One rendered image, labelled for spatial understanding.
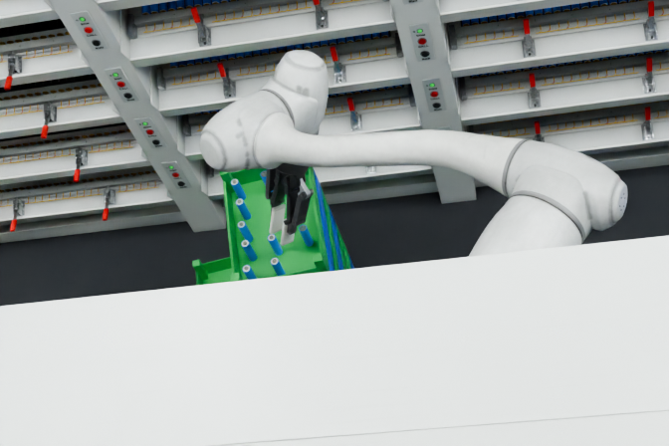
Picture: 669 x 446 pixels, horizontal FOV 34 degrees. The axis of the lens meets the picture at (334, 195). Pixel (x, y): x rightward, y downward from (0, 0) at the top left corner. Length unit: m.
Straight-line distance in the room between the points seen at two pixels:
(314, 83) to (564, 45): 0.74
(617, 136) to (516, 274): 1.98
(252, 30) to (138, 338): 1.60
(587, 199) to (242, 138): 0.59
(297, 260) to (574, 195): 0.86
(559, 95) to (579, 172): 0.97
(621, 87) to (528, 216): 1.07
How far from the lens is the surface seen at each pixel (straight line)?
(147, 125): 2.70
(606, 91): 2.67
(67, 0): 2.39
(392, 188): 2.96
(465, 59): 2.52
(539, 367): 0.82
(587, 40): 2.52
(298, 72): 1.96
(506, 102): 2.66
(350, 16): 2.40
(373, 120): 2.69
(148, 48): 2.51
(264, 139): 1.87
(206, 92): 2.62
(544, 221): 1.65
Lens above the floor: 2.48
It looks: 55 degrees down
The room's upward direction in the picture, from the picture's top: 22 degrees counter-clockwise
